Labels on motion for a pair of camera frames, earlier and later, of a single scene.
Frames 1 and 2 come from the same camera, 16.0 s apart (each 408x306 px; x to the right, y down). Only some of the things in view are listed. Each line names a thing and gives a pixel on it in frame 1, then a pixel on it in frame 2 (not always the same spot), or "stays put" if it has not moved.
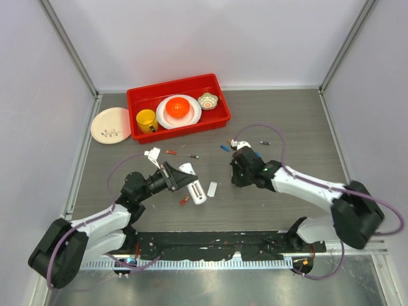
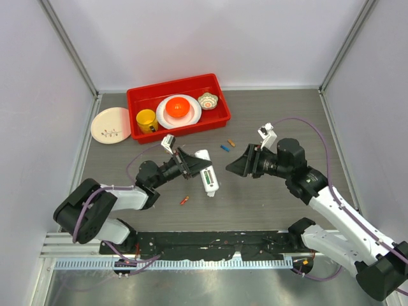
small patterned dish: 208,101 stays put
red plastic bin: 150,97 stays put
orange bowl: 178,107 stays put
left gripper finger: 176,180 to 196,169
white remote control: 196,188 to 213,187
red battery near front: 183,201 stays put
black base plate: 196,247 stays put
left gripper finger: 178,176 to 194,162
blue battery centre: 225,148 stays put
